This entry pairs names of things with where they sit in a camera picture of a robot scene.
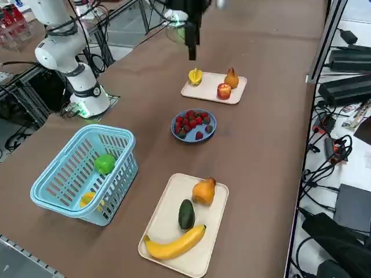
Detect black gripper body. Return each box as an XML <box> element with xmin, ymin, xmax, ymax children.
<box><xmin>166</xmin><ymin>0</ymin><xmax>210</xmax><ymax>25</ymax></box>

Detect red apple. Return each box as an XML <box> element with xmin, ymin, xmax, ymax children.
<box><xmin>217</xmin><ymin>83</ymin><xmax>232</xmax><ymax>101</ymax></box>

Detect black power brick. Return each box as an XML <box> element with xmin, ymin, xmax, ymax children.
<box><xmin>329</xmin><ymin>49</ymin><xmax>371</xmax><ymax>73</ymax></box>
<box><xmin>318</xmin><ymin>74</ymin><xmax>371</xmax><ymax>107</ymax></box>

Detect aluminium post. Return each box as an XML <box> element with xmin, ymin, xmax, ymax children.
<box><xmin>306</xmin><ymin>0</ymin><xmax>348</xmax><ymax>84</ymax></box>

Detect black adapter with orange plug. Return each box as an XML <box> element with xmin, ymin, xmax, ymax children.
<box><xmin>323</xmin><ymin>136</ymin><xmax>353</xmax><ymax>164</ymax></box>

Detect light blue plastic basket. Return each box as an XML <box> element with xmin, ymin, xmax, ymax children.
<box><xmin>30</xmin><ymin>124</ymin><xmax>139</xmax><ymax>227</ymax></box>

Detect clear box with red items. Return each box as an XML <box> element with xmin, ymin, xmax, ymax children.
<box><xmin>0</xmin><ymin>5</ymin><xmax>32</xmax><ymax>52</ymax></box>

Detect beige plastic tray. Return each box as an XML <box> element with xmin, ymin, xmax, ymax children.
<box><xmin>138</xmin><ymin>173</ymin><xmax>230</xmax><ymax>278</ymax></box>
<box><xmin>180</xmin><ymin>71</ymin><xmax>248</xmax><ymax>105</ymax></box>

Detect small black power adapter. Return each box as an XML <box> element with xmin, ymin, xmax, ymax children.
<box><xmin>337</xmin><ymin>28</ymin><xmax>359</xmax><ymax>45</ymax></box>

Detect black bag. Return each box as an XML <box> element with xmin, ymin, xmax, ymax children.
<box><xmin>301</xmin><ymin>213</ymin><xmax>371</xmax><ymax>278</ymax></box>

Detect green fruit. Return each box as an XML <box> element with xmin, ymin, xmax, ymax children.
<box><xmin>93</xmin><ymin>153</ymin><xmax>117</xmax><ymax>175</ymax></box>

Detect dark grey flat box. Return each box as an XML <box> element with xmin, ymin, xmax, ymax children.
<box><xmin>336</xmin><ymin>184</ymin><xmax>371</xmax><ymax>232</ymax></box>

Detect yellow banana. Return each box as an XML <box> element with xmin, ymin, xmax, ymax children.
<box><xmin>143</xmin><ymin>224</ymin><xmax>207</xmax><ymax>260</ymax></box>

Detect yellow starfruit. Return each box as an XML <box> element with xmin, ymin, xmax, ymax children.
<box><xmin>188</xmin><ymin>68</ymin><xmax>203</xmax><ymax>86</ymax></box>

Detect small brown pear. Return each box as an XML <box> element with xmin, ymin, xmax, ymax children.
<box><xmin>224</xmin><ymin>67</ymin><xmax>239</xmax><ymax>89</ymax></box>

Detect yellow orange fruit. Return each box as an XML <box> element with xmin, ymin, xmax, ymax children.
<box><xmin>79</xmin><ymin>191</ymin><xmax>105</xmax><ymax>212</ymax></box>

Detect dark green avocado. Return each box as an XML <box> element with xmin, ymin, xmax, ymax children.
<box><xmin>178</xmin><ymin>199</ymin><xmax>195</xmax><ymax>231</ymax></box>

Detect blue plate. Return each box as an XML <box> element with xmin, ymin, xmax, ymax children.
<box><xmin>170</xmin><ymin>109</ymin><xmax>217</xmax><ymax>144</ymax></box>

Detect large orange pear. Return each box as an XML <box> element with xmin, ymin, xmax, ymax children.
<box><xmin>192</xmin><ymin>177</ymin><xmax>217</xmax><ymax>206</ymax></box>

